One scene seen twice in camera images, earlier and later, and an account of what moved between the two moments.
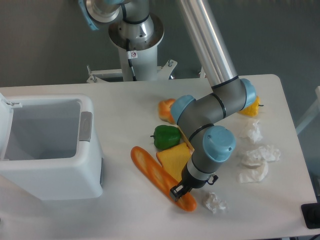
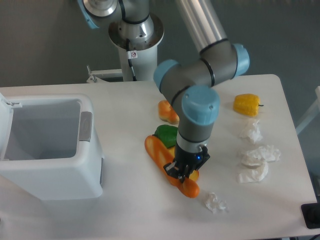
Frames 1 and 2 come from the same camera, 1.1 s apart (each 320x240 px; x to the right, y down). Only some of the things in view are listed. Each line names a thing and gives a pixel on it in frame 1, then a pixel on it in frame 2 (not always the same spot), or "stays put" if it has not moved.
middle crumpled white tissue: x=256 y=162 stays put
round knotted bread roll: x=164 y=111 stays put
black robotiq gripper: x=190 y=183 to x=188 y=162
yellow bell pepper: x=251 y=110 stays put
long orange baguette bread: x=160 y=178 to x=161 y=155
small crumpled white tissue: x=214 y=204 stays put
